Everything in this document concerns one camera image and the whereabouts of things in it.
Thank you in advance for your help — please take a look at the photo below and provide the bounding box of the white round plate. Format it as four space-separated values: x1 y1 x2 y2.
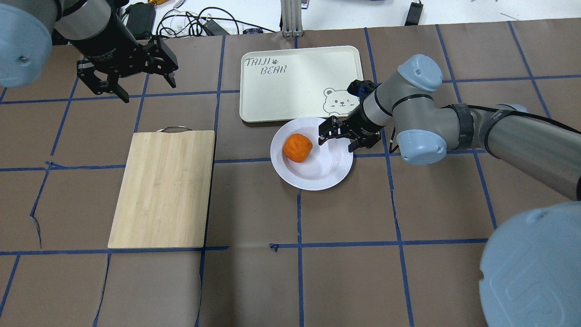
270 117 354 191

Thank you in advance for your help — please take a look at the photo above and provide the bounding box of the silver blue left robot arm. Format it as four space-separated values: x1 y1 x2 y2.
0 0 178 103

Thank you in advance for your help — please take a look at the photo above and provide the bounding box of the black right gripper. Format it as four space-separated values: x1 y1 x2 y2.
318 104 383 153

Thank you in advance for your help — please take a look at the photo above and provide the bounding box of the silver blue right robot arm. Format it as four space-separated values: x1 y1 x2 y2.
318 54 581 327

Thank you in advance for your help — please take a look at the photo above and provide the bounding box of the black power adapter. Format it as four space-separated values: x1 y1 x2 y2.
404 0 423 26

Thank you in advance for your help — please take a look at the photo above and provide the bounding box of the orange fruit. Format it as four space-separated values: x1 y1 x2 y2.
282 133 313 163

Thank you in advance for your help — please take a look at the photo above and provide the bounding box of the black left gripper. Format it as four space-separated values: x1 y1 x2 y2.
69 16 179 103

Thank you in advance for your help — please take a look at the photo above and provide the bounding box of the bamboo cutting board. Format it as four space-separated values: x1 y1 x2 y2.
108 130 216 250

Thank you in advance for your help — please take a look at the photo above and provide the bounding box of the black flat power brick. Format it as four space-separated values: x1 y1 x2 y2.
125 2 156 40

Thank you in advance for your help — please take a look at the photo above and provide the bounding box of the aluminium frame post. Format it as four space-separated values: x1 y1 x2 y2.
281 0 304 37

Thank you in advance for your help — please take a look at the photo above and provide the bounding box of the cream bear tray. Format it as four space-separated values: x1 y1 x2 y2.
239 45 363 124

